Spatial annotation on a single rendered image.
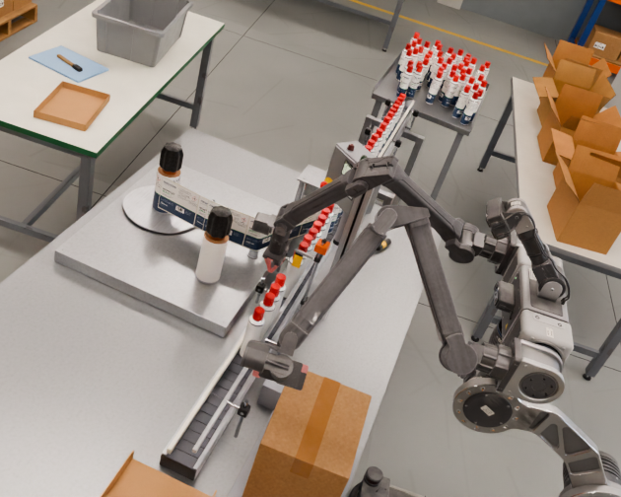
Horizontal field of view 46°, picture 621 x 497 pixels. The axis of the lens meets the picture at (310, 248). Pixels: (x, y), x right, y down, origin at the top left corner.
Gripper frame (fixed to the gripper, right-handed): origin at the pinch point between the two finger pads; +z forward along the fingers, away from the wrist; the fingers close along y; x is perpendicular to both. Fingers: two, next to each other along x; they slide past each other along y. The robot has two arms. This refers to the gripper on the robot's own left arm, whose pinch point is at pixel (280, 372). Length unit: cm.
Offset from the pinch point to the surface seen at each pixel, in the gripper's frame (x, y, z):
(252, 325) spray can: -13.7, 12.6, 29.0
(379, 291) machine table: -50, -28, 85
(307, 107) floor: -238, 45, 345
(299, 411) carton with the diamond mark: 8.3, -8.0, 0.4
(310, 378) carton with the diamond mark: -1.9, -8.8, 8.7
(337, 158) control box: -75, 3, 27
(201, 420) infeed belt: 18.2, 17.8, 22.7
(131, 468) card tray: 36.0, 31.1, 13.8
